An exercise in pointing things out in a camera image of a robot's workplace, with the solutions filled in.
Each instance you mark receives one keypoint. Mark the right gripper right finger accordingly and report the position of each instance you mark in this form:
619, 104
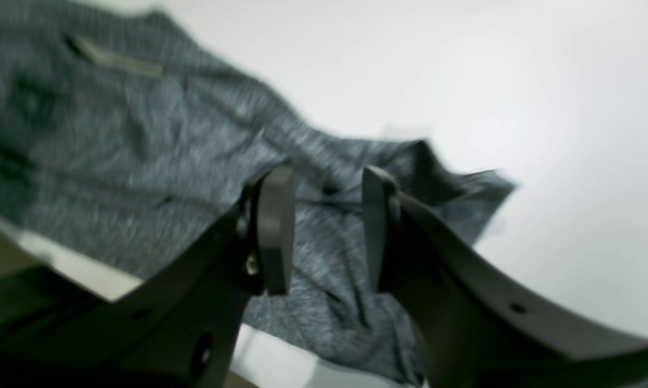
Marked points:
474, 325

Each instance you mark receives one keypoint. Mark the grey long-sleeve T-shirt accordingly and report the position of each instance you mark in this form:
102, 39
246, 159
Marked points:
122, 139

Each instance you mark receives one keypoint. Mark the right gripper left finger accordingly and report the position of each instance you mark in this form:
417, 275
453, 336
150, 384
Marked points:
178, 329

